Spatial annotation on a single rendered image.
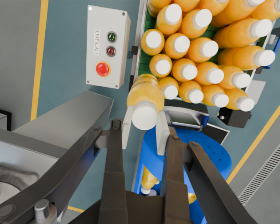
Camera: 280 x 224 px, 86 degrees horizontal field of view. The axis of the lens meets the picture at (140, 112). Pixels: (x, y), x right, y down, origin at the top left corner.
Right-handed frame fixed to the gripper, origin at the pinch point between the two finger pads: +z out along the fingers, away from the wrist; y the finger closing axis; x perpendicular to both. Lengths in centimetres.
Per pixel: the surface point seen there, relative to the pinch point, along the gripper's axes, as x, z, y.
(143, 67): 4.4, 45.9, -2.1
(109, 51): 8.4, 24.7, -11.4
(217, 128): -46, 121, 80
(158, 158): -16.5, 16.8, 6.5
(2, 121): -77, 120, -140
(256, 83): 6, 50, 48
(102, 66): 4.4, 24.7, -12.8
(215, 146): -16.0, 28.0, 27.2
